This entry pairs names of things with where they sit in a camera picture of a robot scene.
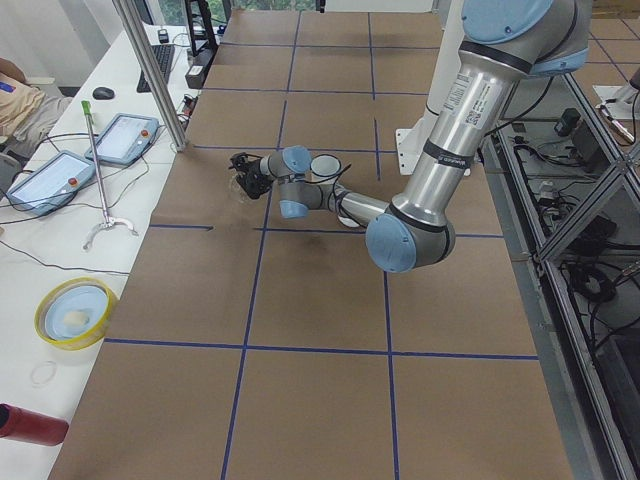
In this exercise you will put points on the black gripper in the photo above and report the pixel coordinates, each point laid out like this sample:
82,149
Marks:
253,174

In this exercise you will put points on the clear plastic funnel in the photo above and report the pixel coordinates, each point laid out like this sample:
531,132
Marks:
236,191

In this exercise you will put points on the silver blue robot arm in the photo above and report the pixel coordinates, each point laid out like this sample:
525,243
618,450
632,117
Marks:
502,43

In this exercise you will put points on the white enamel mug blue rim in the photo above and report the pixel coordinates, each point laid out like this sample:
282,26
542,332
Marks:
325,168

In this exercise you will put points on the black power adapter box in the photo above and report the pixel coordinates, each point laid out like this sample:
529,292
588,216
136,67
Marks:
199,69

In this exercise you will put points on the far teach pendant tablet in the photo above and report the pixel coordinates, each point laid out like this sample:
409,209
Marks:
125,139

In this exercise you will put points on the teach pendant tablet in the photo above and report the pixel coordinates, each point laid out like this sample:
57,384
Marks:
125,139
52,185

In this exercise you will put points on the black computer mouse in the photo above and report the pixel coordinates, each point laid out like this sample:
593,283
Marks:
103,93

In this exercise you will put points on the long reacher grabber tool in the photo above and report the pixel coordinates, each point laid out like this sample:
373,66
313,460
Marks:
109,222

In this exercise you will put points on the near teach pendant tablet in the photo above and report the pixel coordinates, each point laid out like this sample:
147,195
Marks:
52,185

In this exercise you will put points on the blue bowl with sponge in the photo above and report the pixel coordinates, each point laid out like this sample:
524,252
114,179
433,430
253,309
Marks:
75,311

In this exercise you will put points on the yellow tape roll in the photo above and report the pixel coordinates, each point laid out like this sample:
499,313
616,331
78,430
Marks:
87,339

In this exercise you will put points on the person in beige clothes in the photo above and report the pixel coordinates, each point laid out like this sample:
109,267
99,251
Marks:
28,114

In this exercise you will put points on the red bottle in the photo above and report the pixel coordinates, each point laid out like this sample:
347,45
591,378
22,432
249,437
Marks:
23,425

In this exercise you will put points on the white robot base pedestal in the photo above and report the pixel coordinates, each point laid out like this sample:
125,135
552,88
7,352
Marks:
410,142

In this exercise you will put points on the aluminium frame post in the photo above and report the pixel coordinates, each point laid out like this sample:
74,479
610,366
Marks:
136,32

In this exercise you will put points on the aluminium side frame rail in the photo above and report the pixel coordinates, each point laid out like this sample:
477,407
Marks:
567,188

